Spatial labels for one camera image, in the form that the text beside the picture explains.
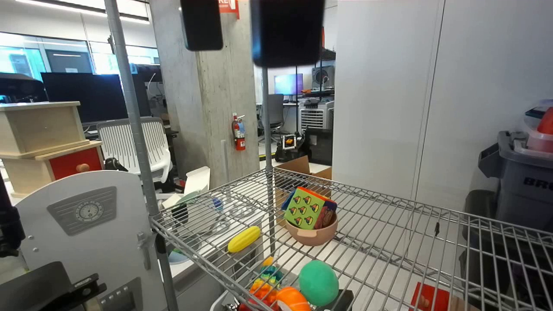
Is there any colourful foam toy cube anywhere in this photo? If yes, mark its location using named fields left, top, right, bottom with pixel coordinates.
left=282, top=185, right=341, bottom=231

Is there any beige plastic bowl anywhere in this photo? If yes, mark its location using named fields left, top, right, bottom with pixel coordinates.
left=280, top=211, right=341, bottom=249

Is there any yellow toy corn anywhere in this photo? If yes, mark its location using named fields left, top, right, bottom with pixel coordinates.
left=225, top=225, right=265, bottom=256

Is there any multicoloured stacked toy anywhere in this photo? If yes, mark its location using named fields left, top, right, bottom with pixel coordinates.
left=248, top=264, right=286, bottom=306

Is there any green foam ball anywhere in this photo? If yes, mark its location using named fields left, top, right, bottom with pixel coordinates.
left=298, top=259, right=343, bottom=309

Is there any orange toy fruit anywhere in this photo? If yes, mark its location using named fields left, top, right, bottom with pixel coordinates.
left=275, top=285, right=315, bottom=311

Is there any white toy appliance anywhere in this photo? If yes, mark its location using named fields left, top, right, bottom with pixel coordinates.
left=16, top=167, right=170, bottom=311

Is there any metal shelf pole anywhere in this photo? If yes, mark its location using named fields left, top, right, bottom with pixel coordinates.
left=102, top=0, right=180, bottom=311
left=261, top=64, right=279, bottom=259

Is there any small white device orange display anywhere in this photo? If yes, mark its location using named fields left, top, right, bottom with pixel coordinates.
left=280, top=131, right=299, bottom=152

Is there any open cardboard box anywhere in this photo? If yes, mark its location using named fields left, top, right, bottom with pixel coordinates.
left=275, top=154, right=334, bottom=195

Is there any red fire extinguisher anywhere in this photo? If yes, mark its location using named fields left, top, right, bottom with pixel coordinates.
left=230, top=112, right=249, bottom=154

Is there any white vented machine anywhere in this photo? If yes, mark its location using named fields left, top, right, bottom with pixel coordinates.
left=298, top=100, right=336, bottom=133

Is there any lit computer screen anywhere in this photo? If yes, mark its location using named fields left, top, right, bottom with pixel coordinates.
left=272, top=71, right=306, bottom=98

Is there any white folded paper box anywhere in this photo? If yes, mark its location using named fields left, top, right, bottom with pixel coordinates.
left=182, top=164, right=213, bottom=197

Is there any white slatted plastic rack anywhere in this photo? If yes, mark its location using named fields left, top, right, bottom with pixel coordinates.
left=97, top=117, right=175, bottom=187

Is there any large black hanging box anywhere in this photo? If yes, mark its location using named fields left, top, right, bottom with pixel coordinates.
left=249, top=0, right=327, bottom=69

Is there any small black hanging box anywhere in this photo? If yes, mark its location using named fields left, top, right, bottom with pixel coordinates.
left=180, top=0, right=225, bottom=53

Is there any black computer monitor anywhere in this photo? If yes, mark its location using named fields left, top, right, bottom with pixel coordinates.
left=40, top=71, right=132, bottom=124

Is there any red box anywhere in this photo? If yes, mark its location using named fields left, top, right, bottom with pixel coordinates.
left=408, top=280, right=453, bottom=311

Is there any wooden cabinet with red door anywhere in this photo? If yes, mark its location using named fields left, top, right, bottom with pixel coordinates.
left=0, top=100, right=108, bottom=199

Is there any dark grey storage bin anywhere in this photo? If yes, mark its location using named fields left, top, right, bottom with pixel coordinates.
left=477, top=129, right=553, bottom=233

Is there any clear container with red contents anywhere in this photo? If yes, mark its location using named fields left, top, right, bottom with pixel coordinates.
left=522, top=100, right=553, bottom=155

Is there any black equipment piece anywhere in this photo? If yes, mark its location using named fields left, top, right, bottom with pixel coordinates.
left=0, top=171, right=26, bottom=259

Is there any chrome wire shelf deck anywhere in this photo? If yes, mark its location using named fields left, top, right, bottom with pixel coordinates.
left=151, top=166, right=553, bottom=311

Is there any red wall sign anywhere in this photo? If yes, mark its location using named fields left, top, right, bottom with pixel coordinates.
left=218, top=0, right=242, bottom=17

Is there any black clamp mount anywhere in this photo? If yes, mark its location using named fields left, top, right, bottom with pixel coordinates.
left=0, top=259, right=109, bottom=311

